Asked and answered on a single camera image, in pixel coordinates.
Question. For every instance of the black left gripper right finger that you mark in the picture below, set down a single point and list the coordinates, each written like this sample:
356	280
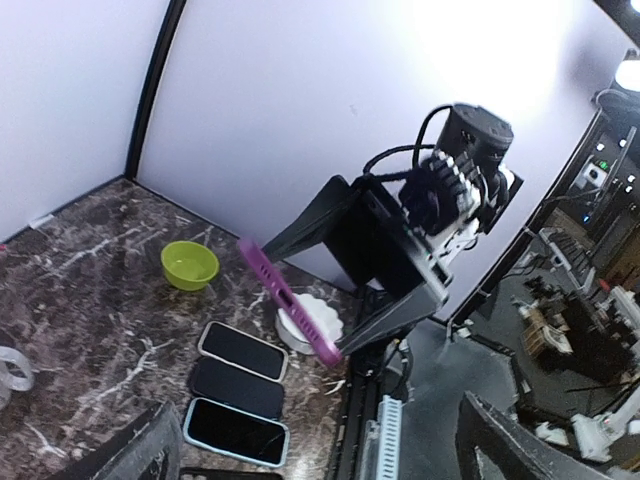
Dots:
515	451

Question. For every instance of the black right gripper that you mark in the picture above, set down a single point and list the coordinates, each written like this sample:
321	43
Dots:
364	229

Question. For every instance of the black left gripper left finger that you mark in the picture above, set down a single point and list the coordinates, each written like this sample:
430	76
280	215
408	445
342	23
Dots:
148	448

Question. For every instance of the black phone case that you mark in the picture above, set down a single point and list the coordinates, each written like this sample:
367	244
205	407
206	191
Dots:
197	473

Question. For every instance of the black smartphone bottom stack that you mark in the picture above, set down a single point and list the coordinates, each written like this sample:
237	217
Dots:
271	278

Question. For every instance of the purple-edged black smartphone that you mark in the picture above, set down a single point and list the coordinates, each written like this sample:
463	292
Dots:
224	383

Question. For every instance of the light blue phone case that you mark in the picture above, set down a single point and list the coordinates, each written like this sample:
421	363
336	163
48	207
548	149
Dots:
235	432

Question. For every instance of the pink phone case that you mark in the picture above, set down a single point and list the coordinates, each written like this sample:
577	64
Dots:
242	347

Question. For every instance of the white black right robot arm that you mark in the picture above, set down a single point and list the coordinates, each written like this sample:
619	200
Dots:
468	128

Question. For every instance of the white floral mug yellow inside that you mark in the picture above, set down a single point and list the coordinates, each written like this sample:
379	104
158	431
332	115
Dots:
16	374

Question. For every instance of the lime green bowl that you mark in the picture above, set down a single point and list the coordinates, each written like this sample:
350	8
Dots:
189	266

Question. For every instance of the black front table rail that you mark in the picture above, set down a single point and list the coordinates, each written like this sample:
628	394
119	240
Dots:
358	406

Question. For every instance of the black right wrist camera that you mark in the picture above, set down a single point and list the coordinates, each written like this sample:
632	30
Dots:
443	191

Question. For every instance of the black right corner post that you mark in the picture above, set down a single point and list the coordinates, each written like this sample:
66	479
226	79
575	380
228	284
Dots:
153	77

